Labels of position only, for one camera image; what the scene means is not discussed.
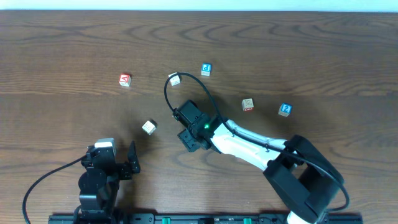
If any plain wooden block top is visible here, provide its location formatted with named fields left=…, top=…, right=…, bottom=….
left=169, top=72, right=180, bottom=86

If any left black cable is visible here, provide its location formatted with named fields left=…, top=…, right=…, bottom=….
left=22, top=155, right=88, bottom=224

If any blue letter P block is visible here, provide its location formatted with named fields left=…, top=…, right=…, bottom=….
left=201, top=63, right=212, bottom=77

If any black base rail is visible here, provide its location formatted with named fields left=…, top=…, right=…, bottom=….
left=48, top=212, right=364, bottom=224

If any blue number 2 block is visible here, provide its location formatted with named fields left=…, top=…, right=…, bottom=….
left=278, top=103, right=292, bottom=117

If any red letter A block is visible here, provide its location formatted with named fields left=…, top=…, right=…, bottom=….
left=119, top=73, right=131, bottom=87

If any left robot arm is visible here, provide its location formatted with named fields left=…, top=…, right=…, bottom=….
left=73, top=138, right=141, bottom=223

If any wooden block red side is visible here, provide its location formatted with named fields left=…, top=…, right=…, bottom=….
left=241, top=98, right=254, bottom=111

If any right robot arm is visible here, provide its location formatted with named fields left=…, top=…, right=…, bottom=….
left=174, top=112, right=347, bottom=223

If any tilted plain wooden block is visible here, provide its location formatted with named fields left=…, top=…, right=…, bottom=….
left=142, top=120, right=156, bottom=135

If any black cable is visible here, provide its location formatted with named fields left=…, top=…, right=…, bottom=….
left=22, top=155, right=88, bottom=224
left=164, top=72, right=351, bottom=212

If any right black cable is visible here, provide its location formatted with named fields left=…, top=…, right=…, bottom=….
left=164, top=72, right=351, bottom=212

